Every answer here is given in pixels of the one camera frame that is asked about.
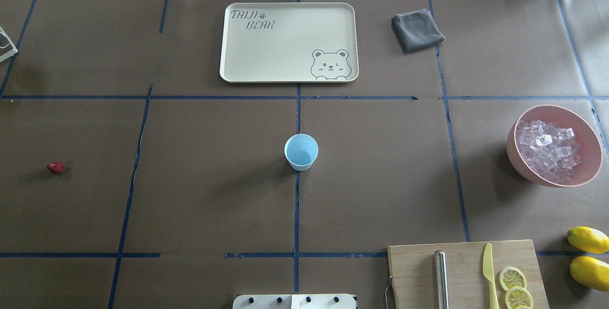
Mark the red strawberry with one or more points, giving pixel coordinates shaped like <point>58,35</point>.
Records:
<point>56,167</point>

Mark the whole lemon lower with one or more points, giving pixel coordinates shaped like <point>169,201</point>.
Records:
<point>590,272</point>

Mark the steel knife handle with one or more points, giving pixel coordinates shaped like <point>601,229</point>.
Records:
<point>441,279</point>

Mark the cream bear tray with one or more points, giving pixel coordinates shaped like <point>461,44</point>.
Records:
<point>289,42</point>

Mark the grey folded cloth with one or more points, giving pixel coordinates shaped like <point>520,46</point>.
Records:
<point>416,30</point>

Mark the yellow plastic knife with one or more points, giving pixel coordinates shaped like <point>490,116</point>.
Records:
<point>487,269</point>

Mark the wooden cutting board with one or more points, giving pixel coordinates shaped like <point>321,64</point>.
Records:
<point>412,268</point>

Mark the lemon slice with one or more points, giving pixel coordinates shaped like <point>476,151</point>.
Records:
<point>518,298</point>
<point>511,277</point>

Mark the light blue cup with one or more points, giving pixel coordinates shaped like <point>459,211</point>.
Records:
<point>301,151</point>

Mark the lemon slice upper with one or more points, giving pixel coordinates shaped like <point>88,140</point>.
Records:
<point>511,277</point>

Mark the clear ice cubes pile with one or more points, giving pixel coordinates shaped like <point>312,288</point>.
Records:
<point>551,151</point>

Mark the white wire cup rack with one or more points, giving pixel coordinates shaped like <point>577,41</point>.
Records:
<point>8,48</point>

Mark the pink bowl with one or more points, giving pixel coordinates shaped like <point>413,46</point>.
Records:
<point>591,149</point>

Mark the lemon slice lower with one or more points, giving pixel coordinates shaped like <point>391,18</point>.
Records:
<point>518,298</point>

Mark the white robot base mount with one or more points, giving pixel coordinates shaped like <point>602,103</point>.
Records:
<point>295,301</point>

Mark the whole lemon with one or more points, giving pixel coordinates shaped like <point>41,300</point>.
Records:
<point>588,239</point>
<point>590,272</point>

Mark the whole lemon upper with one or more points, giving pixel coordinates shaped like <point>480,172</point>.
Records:
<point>588,239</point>

